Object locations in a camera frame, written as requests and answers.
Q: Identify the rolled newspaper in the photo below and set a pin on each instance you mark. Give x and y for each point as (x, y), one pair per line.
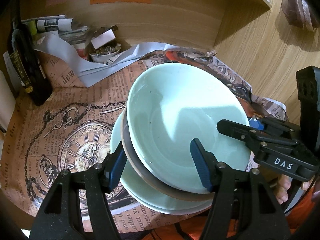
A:
(50, 23)

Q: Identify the newspaper print table mat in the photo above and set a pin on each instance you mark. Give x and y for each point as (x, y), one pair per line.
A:
(75, 105)

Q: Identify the white plate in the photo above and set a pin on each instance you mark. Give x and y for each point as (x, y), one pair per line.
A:
(180, 212)

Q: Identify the white paper sheets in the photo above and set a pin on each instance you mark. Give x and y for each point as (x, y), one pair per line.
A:
(87, 66)

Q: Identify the green bowl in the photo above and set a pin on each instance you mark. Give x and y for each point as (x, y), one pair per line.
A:
(175, 120)

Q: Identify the small bowl of trinkets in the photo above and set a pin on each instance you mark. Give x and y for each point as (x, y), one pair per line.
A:
(105, 54)

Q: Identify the dark glass bottle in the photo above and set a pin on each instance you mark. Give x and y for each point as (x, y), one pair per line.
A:
(25, 62)

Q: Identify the wooden shelf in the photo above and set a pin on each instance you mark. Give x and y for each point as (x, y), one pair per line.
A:
(255, 1)

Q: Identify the pink bowl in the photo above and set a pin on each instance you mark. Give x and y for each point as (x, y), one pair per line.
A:
(136, 167)

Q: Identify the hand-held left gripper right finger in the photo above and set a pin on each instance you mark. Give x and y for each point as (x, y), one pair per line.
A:
(201, 166)

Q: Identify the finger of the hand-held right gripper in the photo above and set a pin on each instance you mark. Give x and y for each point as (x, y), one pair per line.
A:
(232, 128)
(257, 124)

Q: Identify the small white box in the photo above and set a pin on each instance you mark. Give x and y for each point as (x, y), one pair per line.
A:
(103, 38)

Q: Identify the green plate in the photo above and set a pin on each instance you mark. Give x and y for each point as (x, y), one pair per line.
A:
(116, 132)

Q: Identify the person's right hand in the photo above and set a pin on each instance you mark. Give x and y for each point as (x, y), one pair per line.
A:
(283, 190)

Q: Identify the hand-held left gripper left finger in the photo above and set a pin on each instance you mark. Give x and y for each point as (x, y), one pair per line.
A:
(116, 168)

